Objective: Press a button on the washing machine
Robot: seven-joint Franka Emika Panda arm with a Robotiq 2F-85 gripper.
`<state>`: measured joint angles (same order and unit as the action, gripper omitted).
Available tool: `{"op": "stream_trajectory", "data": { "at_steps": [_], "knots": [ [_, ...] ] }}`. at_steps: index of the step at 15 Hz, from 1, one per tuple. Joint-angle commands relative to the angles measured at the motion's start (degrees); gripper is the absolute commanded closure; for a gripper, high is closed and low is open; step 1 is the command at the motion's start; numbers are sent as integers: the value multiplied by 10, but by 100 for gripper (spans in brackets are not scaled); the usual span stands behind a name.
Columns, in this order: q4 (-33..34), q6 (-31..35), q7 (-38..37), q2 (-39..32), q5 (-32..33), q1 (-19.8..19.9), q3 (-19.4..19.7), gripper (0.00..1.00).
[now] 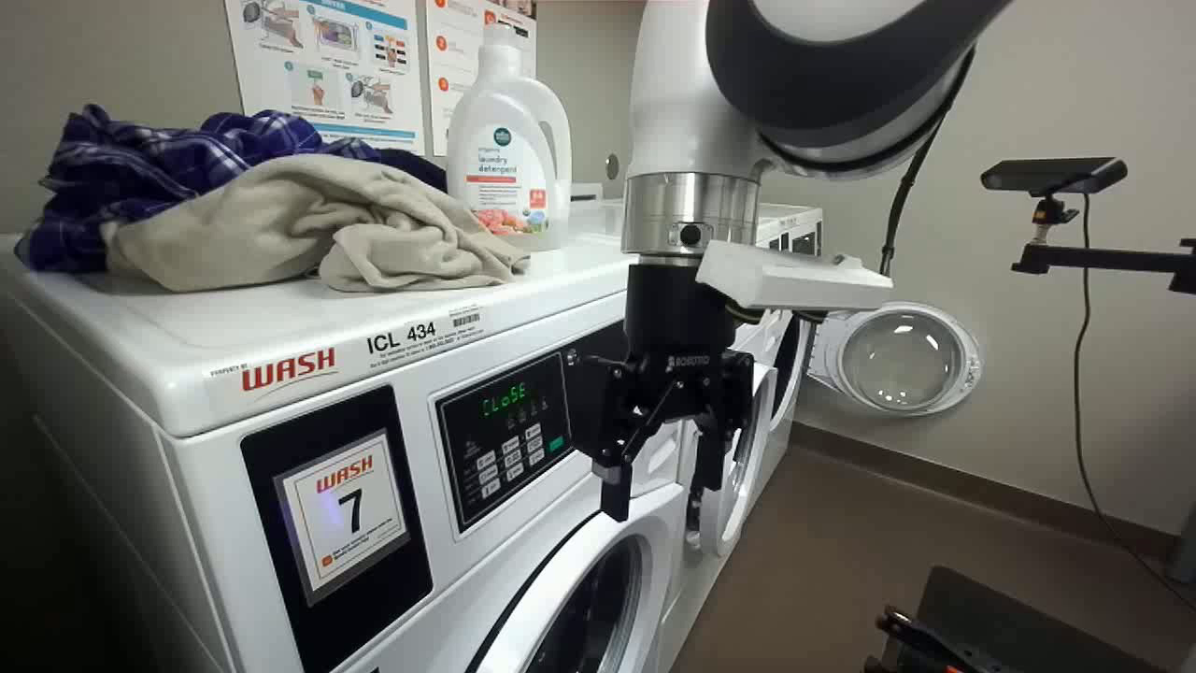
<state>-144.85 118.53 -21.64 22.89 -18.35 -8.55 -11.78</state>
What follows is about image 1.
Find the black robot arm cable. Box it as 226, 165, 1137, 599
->
875, 49, 979, 277

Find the blue plaid cloth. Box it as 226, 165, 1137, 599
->
14, 106, 449, 274

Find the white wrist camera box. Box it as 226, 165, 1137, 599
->
693, 240, 894, 312

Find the instruction poster on wall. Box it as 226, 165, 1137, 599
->
222, 0, 427, 154

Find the white front-load washing machine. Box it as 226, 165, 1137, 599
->
4, 202, 683, 673

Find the black camera cable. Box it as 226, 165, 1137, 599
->
1063, 192, 1196, 592

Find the black equipment on floor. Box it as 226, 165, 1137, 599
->
864, 565, 1162, 673

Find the white detergent bottle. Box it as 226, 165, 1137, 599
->
449, 29, 571, 252

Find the black camera on stand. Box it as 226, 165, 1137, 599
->
979, 156, 1196, 296

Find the beige cloth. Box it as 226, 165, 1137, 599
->
105, 154, 530, 291

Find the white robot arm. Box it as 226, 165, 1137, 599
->
578, 0, 1012, 521

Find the open round washer door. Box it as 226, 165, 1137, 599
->
807, 302, 982, 420

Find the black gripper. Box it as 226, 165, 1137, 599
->
575, 261, 751, 525

